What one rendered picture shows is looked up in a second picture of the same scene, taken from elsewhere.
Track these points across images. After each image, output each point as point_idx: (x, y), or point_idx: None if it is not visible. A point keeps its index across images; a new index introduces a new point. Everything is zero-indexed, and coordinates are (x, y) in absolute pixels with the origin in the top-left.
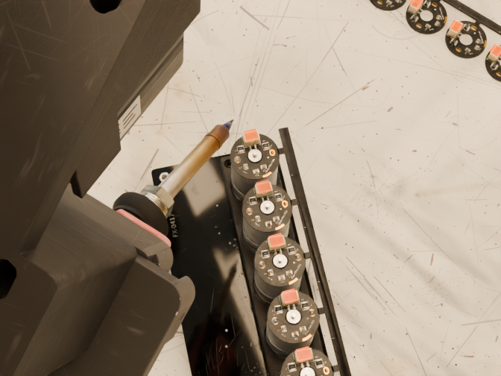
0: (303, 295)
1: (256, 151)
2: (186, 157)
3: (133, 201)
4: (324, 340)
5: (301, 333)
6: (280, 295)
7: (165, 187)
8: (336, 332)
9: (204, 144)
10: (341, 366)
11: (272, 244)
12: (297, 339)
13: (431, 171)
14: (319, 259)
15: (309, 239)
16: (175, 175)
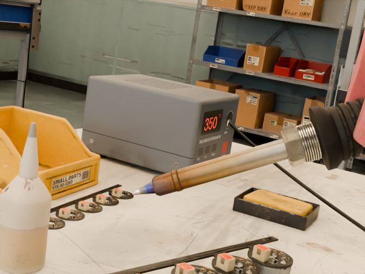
0: (214, 262)
1: None
2: (220, 164)
3: (323, 109)
4: None
5: (244, 261)
6: (228, 265)
7: (275, 141)
8: (226, 248)
9: (193, 165)
10: (247, 244)
11: (191, 267)
12: (250, 261)
13: None
14: (176, 259)
15: (162, 265)
16: (253, 147)
